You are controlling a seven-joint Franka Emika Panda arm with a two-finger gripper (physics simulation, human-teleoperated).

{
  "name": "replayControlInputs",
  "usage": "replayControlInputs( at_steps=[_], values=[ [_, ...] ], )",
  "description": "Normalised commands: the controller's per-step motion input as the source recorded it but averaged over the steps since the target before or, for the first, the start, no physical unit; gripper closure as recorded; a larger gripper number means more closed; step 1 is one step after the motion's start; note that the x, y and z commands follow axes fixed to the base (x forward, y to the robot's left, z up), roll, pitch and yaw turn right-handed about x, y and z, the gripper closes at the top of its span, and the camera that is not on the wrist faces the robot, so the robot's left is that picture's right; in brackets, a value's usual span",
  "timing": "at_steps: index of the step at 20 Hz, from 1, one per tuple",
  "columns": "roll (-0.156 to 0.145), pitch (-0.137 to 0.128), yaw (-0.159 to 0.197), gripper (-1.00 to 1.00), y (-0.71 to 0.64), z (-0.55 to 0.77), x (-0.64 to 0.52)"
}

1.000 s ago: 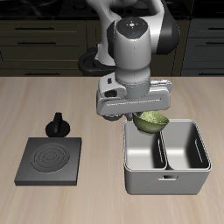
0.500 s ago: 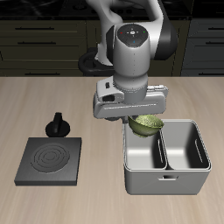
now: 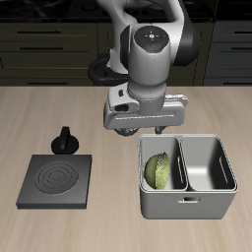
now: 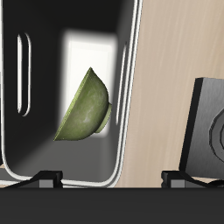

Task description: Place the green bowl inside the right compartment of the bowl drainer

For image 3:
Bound dark grey stove plate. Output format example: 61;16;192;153
15;154;94;211

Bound round black knob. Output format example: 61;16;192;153
50;125;81;157

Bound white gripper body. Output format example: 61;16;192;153
102;94;190;130

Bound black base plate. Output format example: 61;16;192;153
87;53;132;87

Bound green bowl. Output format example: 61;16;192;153
143;151;171;191

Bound dark kitchen cupboards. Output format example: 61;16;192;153
0;0;252;88

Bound white two-bin basket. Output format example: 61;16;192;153
137;133;239;221

